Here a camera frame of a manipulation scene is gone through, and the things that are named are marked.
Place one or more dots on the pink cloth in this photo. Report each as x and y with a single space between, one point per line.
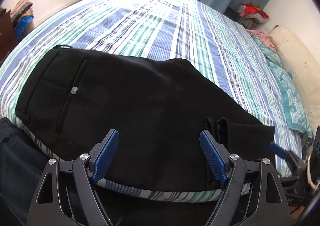
263 40

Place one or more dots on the striped blue green bedspread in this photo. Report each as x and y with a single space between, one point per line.
219 48

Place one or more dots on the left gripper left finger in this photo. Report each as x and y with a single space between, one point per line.
65 194

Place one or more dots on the teal patterned pillow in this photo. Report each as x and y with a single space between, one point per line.
295 114

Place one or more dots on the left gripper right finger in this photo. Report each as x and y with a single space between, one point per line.
266 205

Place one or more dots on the black pants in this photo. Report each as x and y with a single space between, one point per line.
74 97

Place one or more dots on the cream headboard cushion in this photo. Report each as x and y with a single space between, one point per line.
298 60

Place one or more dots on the pile of red clothes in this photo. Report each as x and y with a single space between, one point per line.
253 12

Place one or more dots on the clothes pile on dresser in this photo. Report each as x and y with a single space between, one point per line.
22 19

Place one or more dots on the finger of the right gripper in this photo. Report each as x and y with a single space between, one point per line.
292 160

